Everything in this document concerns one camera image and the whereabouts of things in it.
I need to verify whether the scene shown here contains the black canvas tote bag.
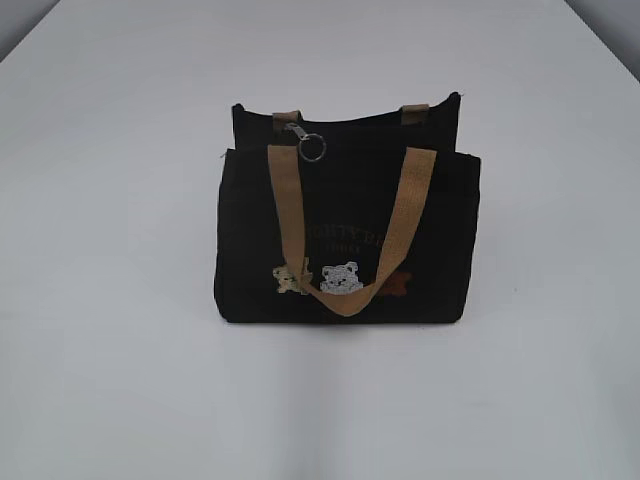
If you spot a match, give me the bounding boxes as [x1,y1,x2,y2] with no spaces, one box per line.
[214,93,481,325]

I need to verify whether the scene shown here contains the silver zipper pull with ring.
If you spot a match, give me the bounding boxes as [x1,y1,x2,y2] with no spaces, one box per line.
[284,122,327,163]

